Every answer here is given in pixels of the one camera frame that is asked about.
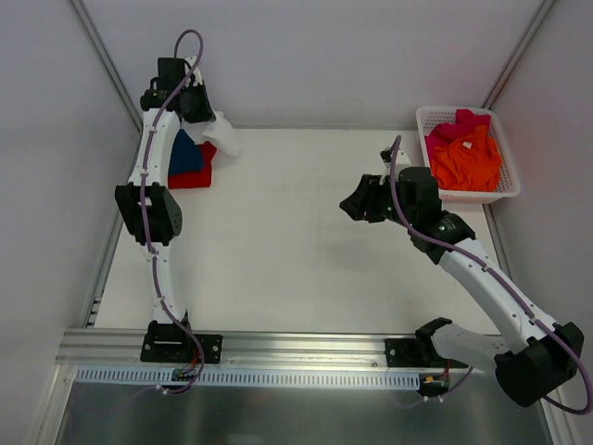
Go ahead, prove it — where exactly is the pink t shirt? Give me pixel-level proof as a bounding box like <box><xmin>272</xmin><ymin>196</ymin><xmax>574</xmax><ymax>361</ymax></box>
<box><xmin>424</xmin><ymin>108</ymin><xmax>491</xmax><ymax>160</ymax></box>

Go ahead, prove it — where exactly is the white slotted cable duct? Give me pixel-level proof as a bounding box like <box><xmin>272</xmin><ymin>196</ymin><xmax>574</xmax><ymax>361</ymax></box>
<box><xmin>75</xmin><ymin>365</ymin><xmax>421</xmax><ymax>391</ymax></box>

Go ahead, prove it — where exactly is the folded blue t shirt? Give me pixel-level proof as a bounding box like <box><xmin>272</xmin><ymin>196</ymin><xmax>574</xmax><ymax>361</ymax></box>
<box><xmin>168</xmin><ymin>130</ymin><xmax>205</xmax><ymax>176</ymax></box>

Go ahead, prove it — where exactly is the folded red t shirt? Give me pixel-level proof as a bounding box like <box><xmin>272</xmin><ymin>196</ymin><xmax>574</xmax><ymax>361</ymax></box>
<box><xmin>169</xmin><ymin>142</ymin><xmax>217</xmax><ymax>189</ymax></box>

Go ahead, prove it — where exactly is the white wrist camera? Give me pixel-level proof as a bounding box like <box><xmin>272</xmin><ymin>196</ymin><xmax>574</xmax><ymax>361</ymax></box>
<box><xmin>184</xmin><ymin>56</ymin><xmax>204</xmax><ymax>88</ymax></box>
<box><xmin>380</xmin><ymin>148</ymin><xmax>411</xmax><ymax>169</ymax></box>

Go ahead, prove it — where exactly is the aluminium frame post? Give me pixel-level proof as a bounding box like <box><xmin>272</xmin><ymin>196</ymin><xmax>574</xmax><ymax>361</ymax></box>
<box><xmin>66</xmin><ymin>0</ymin><xmax>142</xmax><ymax>132</ymax></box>
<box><xmin>482</xmin><ymin>0</ymin><xmax>559</xmax><ymax>109</ymax></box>

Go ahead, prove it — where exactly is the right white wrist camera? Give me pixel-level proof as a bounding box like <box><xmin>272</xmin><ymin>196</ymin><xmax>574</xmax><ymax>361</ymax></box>
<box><xmin>380</xmin><ymin>148</ymin><xmax>411</xmax><ymax>169</ymax></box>

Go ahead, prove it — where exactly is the aluminium mounting rail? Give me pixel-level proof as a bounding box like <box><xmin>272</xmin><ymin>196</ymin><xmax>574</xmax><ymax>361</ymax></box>
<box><xmin>56</xmin><ymin>324</ymin><xmax>413</xmax><ymax>371</ymax></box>

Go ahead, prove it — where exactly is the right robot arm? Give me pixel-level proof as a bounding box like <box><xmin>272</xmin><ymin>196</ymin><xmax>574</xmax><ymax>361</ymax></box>
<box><xmin>339</xmin><ymin>167</ymin><xmax>592</xmax><ymax>407</ymax></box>

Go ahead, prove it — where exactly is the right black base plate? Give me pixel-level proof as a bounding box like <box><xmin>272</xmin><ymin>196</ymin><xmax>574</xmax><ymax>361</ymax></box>
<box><xmin>384</xmin><ymin>337</ymin><xmax>468</xmax><ymax>369</ymax></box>

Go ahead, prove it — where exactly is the right aluminium frame post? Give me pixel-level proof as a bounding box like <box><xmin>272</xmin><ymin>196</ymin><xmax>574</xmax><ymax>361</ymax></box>
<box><xmin>482</xmin><ymin>0</ymin><xmax>559</xmax><ymax>109</ymax></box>

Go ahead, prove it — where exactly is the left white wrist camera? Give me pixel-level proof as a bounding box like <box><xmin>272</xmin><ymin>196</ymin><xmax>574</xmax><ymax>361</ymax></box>
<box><xmin>184</xmin><ymin>56</ymin><xmax>204</xmax><ymax>88</ymax></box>

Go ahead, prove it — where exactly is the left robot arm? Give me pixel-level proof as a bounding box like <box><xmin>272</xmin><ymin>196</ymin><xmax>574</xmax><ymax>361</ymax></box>
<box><xmin>115</xmin><ymin>57</ymin><xmax>213</xmax><ymax>364</ymax></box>

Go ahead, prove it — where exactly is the orange t shirt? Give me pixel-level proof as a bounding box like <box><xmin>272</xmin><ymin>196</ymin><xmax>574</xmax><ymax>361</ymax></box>
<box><xmin>430</xmin><ymin>125</ymin><xmax>502</xmax><ymax>193</ymax></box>

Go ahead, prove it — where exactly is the white t shirt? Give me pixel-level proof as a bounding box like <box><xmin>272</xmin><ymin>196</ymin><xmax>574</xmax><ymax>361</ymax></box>
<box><xmin>183</xmin><ymin>111</ymin><xmax>240</xmax><ymax>158</ymax></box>

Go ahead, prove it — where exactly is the left aluminium frame post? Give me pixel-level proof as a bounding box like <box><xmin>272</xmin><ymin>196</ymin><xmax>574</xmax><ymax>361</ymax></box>
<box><xmin>66</xmin><ymin>0</ymin><xmax>142</xmax><ymax>132</ymax></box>

